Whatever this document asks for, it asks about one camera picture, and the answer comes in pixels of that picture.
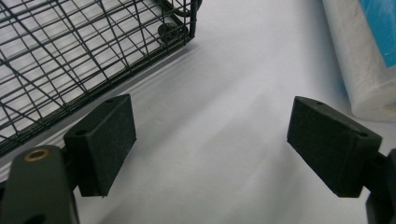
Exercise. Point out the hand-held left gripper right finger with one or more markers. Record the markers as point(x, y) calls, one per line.
point(330, 146)

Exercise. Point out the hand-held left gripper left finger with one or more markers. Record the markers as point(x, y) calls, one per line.
point(102, 146)

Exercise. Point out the white paper roll blue label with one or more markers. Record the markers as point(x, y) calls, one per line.
point(364, 53)

